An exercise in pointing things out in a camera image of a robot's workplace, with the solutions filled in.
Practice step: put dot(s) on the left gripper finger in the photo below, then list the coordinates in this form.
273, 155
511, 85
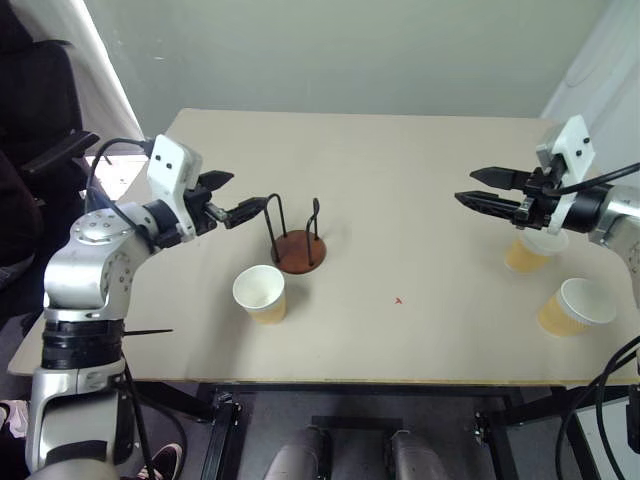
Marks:
242, 212
216, 180

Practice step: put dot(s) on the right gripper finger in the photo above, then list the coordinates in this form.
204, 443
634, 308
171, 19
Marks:
492, 205
502, 179

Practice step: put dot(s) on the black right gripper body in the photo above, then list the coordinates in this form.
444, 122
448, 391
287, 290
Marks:
537, 205

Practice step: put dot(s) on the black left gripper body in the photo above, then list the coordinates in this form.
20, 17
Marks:
205, 215

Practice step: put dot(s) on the tan paper cup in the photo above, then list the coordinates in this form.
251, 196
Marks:
260, 292
522, 257
582, 302

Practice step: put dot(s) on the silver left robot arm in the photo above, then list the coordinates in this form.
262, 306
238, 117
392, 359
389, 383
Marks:
75, 272

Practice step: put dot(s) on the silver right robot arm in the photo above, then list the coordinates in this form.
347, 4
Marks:
617, 215

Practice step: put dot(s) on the black zip tie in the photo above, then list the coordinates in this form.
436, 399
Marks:
150, 330

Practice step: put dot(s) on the white curtain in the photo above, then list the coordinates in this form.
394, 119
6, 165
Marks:
95, 55

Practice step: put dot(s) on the black office chair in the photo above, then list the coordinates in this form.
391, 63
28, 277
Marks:
35, 100

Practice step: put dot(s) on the black pink sneaker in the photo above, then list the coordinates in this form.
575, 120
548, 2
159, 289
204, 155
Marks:
167, 460

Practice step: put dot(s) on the grey rounded shape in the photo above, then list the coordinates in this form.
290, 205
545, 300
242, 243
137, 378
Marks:
297, 455
415, 457

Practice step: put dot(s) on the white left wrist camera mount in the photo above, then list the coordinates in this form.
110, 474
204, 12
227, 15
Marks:
167, 172

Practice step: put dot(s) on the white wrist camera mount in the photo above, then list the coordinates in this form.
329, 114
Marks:
575, 145
167, 172

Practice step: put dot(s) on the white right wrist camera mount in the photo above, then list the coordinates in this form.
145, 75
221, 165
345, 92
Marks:
575, 145

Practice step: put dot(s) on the black table frame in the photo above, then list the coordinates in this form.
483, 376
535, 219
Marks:
220, 430

